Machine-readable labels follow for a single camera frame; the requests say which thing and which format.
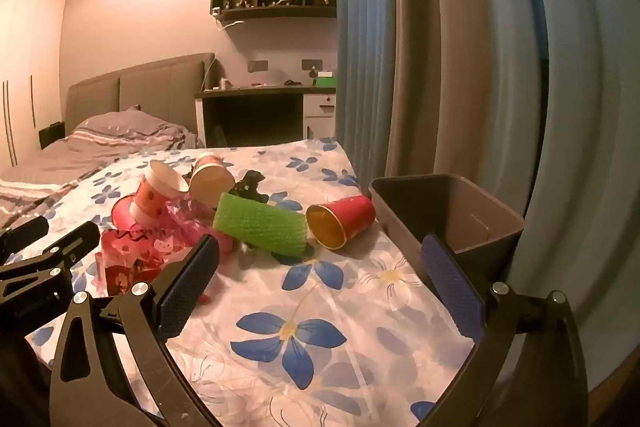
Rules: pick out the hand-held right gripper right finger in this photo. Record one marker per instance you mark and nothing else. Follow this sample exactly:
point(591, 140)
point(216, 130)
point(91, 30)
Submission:
point(452, 292)

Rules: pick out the black bedside table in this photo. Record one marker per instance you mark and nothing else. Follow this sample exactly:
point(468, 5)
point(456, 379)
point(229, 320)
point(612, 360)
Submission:
point(52, 134)

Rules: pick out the red paper cup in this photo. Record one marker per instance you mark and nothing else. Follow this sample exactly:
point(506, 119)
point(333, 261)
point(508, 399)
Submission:
point(350, 214)

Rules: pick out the dark wall socket panel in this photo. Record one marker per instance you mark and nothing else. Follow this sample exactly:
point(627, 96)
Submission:
point(312, 63)
point(258, 66)

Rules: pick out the green box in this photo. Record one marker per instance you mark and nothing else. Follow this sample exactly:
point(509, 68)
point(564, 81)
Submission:
point(327, 82)

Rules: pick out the grey striped duvet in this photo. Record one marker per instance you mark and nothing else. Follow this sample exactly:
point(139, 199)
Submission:
point(100, 132)

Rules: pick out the white wardrobe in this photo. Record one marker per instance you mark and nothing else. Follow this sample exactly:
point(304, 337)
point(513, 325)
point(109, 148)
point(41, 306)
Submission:
point(30, 57)

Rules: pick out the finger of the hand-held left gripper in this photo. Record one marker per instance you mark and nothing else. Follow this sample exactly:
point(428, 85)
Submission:
point(75, 247)
point(27, 231)

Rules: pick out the dark-topped white desk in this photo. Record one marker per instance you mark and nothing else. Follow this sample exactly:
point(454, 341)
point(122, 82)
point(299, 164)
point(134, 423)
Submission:
point(250, 91)

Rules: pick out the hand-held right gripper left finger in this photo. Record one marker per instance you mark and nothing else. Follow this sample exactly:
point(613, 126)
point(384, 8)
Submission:
point(190, 287)

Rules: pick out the pink plastic lid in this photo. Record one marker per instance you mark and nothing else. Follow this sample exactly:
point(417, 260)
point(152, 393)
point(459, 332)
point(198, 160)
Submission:
point(121, 212)

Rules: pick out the black plastic toy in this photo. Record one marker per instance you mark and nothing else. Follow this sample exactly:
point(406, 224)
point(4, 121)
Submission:
point(252, 182)

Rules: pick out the blue and grey curtain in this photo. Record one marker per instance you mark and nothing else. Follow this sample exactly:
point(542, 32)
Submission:
point(425, 32)

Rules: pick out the pink plastic wrapper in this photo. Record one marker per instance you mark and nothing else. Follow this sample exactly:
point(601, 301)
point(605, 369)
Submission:
point(135, 252)

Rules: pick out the pink patterned paper cup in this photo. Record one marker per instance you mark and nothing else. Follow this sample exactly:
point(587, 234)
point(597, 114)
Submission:
point(150, 202)
point(212, 184)

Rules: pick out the white drawer unit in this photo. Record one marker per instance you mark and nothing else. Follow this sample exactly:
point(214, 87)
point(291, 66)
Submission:
point(320, 117)

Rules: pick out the brown plastic bin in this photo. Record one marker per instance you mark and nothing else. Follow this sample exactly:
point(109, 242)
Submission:
point(425, 202)

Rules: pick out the green foam net sleeve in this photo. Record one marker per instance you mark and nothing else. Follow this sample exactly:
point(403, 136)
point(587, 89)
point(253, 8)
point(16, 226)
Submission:
point(260, 224)

